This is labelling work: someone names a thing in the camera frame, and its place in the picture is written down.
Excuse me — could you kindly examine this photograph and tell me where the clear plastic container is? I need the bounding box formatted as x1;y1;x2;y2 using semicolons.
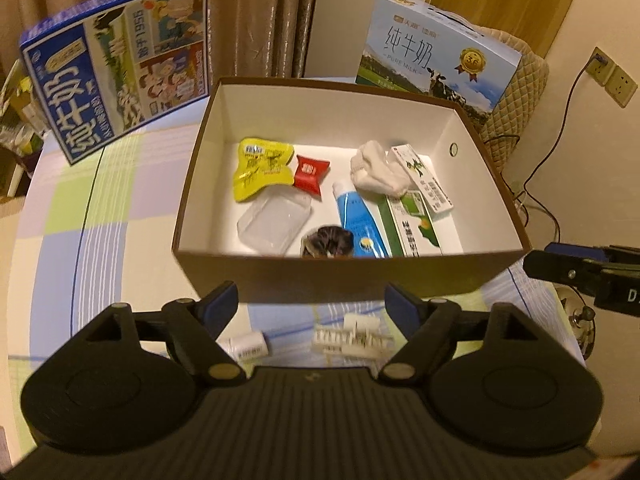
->
236;192;313;253

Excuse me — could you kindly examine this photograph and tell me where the white wall socket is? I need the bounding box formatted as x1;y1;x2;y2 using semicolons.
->
589;47;615;80
604;65;639;109

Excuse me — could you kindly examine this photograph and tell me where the metal pot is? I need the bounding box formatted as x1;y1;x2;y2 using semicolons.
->
557;282;598;361

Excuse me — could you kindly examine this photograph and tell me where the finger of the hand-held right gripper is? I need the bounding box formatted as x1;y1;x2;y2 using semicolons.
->
544;242;608;262
522;251;608;301

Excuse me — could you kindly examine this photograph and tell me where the yellow snack packet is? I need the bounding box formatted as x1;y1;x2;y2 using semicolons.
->
234;137;296;203

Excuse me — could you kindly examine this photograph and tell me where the black power cable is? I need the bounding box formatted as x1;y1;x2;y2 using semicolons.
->
487;60;601;246

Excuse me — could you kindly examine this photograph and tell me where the small white box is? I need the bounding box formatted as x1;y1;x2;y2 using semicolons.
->
220;332;268;363

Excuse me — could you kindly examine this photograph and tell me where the white ointment box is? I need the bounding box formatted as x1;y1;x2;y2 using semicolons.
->
390;143;456;221

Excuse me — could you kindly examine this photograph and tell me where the brown curtain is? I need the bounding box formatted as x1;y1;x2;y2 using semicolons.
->
0;0;321;81

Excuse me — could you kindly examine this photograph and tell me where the blue tube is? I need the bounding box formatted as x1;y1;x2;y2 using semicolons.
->
332;182;390;259

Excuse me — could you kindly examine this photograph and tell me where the quilted beige chair cover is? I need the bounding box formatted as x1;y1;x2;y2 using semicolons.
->
472;25;551;181

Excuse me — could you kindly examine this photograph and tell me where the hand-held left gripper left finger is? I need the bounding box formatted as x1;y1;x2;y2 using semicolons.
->
85;281;246;386

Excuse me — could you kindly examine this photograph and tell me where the white plastic clip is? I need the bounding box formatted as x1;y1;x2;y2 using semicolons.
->
312;312;393;361

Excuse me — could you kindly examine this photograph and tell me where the light blue milk carton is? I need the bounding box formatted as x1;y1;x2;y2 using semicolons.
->
355;0;523;126

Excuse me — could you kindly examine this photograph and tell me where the red snack packet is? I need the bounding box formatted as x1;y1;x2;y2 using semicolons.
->
292;155;332;197

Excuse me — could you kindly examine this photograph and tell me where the brown cardboard box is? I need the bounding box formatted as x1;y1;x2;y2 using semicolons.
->
171;76;532;306

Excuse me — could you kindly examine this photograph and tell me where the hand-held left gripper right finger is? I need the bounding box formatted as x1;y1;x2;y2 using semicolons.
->
377;281;543;386

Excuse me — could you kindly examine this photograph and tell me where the green and white box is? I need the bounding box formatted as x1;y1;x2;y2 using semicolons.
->
377;191;445;257

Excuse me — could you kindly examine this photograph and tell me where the dark hair scrunchie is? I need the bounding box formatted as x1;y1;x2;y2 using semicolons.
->
300;225;356;259

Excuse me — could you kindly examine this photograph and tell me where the white cloth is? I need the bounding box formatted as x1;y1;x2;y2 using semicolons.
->
350;140;413;200

